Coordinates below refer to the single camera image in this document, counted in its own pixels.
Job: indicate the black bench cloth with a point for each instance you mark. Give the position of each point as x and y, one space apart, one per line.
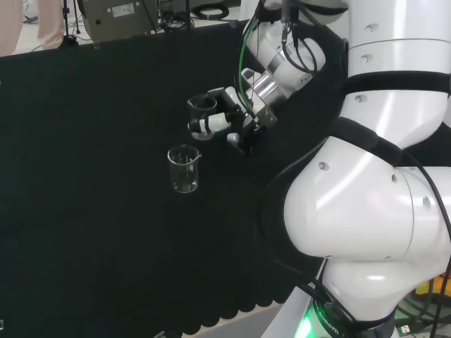
88 176

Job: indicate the black stand pole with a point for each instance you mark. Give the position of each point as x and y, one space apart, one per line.
189 14

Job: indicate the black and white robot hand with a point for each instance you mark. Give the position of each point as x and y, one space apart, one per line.
243 123

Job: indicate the yellow stop button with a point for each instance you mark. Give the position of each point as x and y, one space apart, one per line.
437 283

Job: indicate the clear glass beaker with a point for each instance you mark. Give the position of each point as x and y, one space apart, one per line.
184 172
194 109

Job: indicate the person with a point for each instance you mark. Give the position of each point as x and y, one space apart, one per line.
51 24

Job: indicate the purple tripod legs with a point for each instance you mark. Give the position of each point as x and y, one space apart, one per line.
67 17

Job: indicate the grey metal equipment box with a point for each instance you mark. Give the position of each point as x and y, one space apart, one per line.
120 17

